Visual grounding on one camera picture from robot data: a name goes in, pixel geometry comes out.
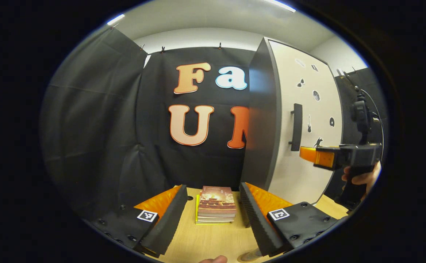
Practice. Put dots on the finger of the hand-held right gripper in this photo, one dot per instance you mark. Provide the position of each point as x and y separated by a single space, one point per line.
324 159

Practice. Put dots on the black backdrop cloth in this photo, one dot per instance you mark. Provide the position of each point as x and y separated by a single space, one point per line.
96 128

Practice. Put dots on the white book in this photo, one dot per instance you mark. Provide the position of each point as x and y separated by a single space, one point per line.
216 219

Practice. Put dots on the red-brown cover book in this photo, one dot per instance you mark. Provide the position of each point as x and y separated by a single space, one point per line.
216 199

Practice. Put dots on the ceiling light strip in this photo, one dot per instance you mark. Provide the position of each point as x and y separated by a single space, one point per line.
116 19
280 5

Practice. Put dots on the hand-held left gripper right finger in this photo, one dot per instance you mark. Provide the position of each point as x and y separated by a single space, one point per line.
256 219

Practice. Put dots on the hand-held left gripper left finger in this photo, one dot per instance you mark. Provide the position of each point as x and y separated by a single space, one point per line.
169 223

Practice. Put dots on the grey cabinet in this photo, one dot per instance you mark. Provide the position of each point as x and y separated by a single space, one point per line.
260 109

